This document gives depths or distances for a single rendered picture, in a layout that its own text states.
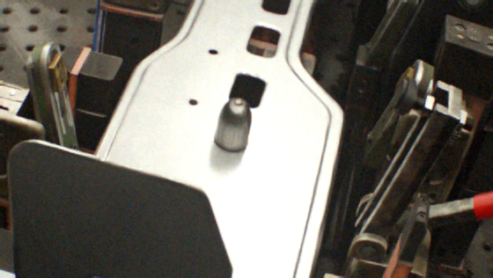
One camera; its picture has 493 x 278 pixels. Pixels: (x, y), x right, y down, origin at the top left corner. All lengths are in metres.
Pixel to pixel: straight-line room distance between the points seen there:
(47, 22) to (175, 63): 0.57
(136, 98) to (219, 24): 0.16
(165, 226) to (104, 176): 0.04
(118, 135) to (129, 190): 0.49
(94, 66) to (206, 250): 0.59
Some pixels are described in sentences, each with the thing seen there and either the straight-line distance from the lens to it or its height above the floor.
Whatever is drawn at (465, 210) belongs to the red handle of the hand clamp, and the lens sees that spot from 0.77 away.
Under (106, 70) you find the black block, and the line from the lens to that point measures 1.01.
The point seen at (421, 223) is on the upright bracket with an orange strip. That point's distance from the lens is 0.63.
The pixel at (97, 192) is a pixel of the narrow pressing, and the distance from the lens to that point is 0.44.
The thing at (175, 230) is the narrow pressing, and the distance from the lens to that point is 0.44.
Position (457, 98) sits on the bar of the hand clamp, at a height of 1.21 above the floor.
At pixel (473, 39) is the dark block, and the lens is 0.95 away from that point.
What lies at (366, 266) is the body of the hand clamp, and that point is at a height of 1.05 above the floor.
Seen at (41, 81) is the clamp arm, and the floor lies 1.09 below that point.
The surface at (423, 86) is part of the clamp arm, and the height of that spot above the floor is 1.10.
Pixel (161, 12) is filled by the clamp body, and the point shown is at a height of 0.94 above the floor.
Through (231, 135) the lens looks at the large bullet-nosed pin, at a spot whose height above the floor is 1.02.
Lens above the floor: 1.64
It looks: 43 degrees down
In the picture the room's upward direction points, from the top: 12 degrees clockwise
